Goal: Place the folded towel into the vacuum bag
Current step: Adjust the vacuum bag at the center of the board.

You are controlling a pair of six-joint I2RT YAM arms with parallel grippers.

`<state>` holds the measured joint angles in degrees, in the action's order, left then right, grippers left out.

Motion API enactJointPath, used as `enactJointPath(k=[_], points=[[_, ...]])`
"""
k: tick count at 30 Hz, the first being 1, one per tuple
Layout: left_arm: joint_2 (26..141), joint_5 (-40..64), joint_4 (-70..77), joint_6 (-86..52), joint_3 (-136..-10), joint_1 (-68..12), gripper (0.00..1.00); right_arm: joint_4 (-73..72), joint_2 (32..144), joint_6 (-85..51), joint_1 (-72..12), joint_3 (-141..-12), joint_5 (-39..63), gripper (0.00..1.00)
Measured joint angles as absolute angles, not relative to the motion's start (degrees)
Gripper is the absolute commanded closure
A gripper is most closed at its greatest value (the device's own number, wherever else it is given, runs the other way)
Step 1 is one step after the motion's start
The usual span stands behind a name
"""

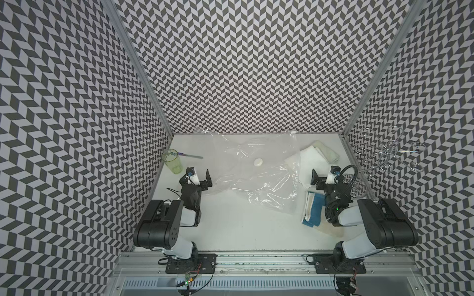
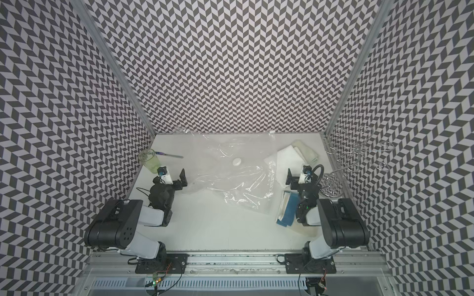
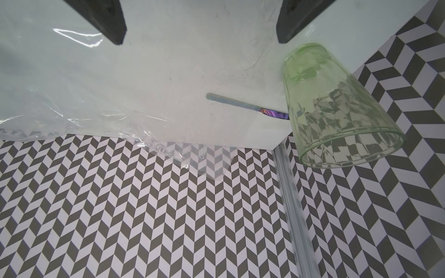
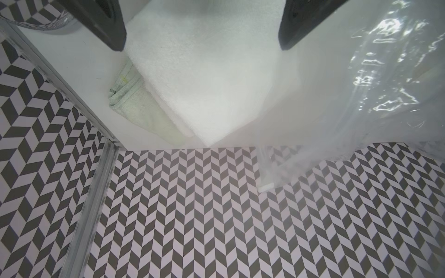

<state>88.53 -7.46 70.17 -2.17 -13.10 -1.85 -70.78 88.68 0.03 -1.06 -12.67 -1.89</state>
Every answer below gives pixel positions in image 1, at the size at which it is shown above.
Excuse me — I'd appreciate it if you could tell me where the blue and cream towel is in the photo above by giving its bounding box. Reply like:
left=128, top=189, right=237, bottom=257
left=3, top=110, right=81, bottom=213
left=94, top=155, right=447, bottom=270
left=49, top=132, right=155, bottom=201
left=301, top=191, right=325, bottom=228

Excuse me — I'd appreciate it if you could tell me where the clear plastic vacuum bag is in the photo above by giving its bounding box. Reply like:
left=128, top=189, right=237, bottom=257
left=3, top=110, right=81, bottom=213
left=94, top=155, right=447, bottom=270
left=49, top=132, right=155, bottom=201
left=200, top=129, right=300, bottom=214

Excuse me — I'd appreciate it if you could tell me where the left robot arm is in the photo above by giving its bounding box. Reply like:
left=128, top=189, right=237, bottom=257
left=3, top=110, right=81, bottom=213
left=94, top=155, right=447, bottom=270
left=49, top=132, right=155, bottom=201
left=133, top=166, right=213, bottom=263

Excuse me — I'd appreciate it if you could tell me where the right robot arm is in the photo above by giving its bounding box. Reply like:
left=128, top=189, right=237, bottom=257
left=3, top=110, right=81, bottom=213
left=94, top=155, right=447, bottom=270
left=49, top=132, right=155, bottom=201
left=302, top=165, right=419, bottom=264

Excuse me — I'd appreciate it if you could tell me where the white folded towel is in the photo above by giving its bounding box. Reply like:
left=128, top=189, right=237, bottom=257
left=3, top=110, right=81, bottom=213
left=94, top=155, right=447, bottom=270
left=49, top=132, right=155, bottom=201
left=285, top=146, right=330, bottom=189

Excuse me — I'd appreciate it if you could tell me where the pale green folded cloth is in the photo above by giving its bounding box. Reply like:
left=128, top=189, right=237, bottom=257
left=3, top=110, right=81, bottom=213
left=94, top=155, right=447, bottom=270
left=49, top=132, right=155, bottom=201
left=312, top=141, right=339, bottom=164

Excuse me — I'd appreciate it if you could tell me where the white vacuum bag valve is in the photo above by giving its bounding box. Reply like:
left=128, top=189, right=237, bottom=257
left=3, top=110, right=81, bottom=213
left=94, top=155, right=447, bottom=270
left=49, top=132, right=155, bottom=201
left=253, top=158, right=264, bottom=167

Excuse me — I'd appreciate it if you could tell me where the purple toothbrush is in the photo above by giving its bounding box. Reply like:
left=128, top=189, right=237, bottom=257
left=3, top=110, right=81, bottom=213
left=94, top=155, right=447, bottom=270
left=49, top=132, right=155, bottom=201
left=178, top=152, right=204, bottom=159

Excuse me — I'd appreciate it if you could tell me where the green plastic cup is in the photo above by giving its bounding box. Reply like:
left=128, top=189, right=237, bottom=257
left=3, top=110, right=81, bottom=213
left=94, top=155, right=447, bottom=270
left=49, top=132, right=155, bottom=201
left=161, top=149, right=183, bottom=175

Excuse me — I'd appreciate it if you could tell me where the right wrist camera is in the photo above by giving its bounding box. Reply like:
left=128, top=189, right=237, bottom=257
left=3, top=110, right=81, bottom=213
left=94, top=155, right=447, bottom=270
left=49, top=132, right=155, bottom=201
left=326, top=166, right=341, bottom=185

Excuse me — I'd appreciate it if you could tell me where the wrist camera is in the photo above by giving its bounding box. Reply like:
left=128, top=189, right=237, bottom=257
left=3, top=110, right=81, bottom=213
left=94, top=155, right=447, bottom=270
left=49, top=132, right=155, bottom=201
left=326, top=166, right=341, bottom=185
left=185, top=166, right=199, bottom=185

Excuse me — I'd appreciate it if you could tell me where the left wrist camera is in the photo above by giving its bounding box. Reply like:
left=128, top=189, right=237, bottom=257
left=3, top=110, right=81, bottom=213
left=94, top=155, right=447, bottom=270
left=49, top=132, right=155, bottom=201
left=185, top=166, right=199, bottom=185

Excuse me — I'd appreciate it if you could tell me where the black corrugated right cable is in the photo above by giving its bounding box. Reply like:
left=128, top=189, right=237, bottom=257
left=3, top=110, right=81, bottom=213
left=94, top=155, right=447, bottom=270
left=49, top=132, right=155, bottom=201
left=335, top=164, right=359, bottom=193

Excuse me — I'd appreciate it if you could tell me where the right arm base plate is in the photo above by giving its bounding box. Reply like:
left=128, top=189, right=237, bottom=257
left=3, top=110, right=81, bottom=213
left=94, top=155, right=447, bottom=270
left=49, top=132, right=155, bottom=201
left=311, top=254, right=367, bottom=275

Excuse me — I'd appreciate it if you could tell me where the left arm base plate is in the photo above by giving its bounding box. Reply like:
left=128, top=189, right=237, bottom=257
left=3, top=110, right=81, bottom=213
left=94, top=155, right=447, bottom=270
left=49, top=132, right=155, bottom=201
left=165, top=253, right=217, bottom=275

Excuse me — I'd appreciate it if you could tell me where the aluminium frame rail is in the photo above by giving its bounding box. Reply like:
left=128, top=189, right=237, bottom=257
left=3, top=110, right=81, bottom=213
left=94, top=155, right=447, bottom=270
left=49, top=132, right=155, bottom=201
left=112, top=250, right=422, bottom=278

